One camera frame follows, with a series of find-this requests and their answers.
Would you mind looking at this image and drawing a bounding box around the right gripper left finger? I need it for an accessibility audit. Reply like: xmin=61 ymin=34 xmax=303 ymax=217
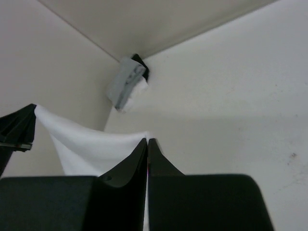
xmin=0 ymin=139 xmax=147 ymax=231

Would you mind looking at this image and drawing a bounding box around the folded black tank top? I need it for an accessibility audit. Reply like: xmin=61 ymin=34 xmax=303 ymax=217
xmin=131 ymin=53 xmax=150 ymax=82

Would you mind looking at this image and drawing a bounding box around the folded grey tank top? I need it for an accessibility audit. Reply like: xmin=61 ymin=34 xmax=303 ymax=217
xmin=106 ymin=57 xmax=145 ymax=111

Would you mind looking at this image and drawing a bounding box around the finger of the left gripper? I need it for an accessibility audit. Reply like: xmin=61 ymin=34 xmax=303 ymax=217
xmin=0 ymin=104 xmax=36 ymax=152

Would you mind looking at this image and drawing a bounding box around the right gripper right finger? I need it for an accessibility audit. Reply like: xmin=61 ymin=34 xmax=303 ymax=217
xmin=148 ymin=139 xmax=274 ymax=231

